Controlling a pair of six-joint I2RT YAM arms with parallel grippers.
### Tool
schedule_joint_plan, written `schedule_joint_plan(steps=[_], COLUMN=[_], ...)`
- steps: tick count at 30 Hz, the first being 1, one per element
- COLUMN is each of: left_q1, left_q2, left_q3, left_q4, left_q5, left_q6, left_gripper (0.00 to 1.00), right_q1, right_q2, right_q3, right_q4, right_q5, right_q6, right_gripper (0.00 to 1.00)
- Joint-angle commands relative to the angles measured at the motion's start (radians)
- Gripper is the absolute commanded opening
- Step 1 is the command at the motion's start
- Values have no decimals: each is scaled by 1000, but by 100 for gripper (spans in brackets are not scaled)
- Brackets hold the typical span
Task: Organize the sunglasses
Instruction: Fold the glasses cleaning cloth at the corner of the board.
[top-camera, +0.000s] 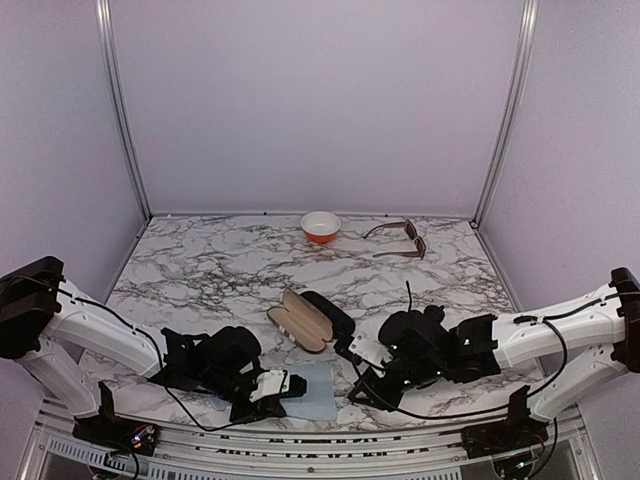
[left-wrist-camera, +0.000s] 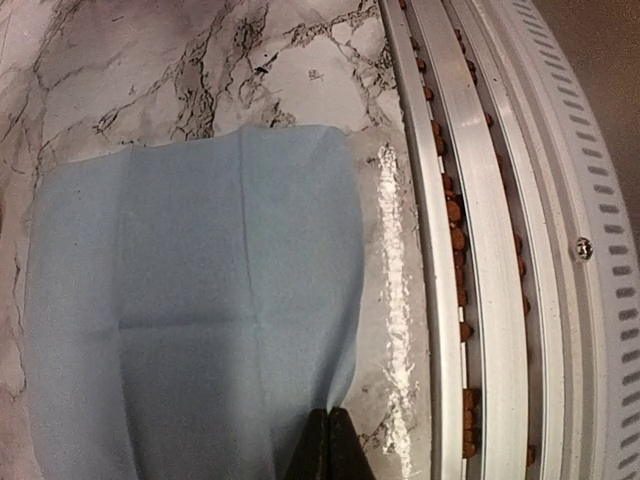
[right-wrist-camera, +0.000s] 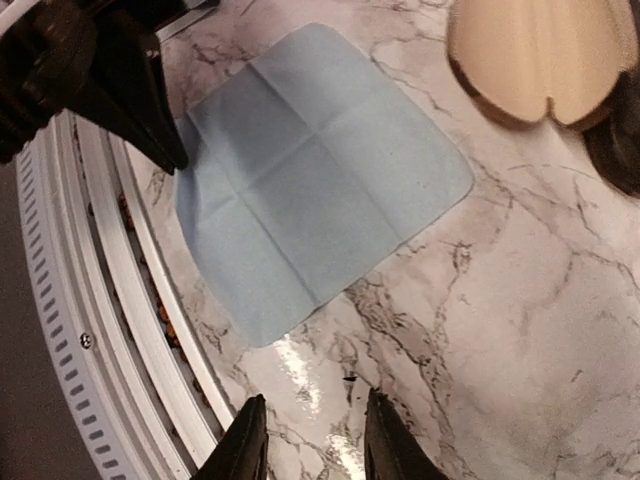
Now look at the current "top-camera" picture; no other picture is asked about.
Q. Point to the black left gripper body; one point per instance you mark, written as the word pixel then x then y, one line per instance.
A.
pixel 257 412

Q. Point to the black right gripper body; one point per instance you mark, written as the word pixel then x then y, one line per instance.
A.
pixel 391 399

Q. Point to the black woven glasses case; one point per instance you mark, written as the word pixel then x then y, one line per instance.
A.
pixel 343 325

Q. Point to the black aviator sunglasses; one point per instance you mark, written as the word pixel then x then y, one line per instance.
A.
pixel 422 305

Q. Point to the brown striped glasses case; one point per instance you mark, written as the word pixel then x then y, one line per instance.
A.
pixel 301 322

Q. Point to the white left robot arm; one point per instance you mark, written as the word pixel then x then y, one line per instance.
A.
pixel 41 309

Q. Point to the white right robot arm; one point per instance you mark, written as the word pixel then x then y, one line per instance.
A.
pixel 597 335

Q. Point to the brown translucent sunglasses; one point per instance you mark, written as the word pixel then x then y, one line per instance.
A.
pixel 411 234

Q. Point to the white bowl orange outside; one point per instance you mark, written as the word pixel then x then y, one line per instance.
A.
pixel 320 227

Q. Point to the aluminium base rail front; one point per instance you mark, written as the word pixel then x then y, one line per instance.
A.
pixel 185 452

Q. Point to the aluminium frame post right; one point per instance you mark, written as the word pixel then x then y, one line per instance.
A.
pixel 515 92

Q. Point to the aluminium frame post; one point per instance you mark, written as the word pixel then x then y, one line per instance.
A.
pixel 112 71
pixel 515 92

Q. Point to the aluminium frame post left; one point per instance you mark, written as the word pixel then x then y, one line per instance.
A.
pixel 112 71

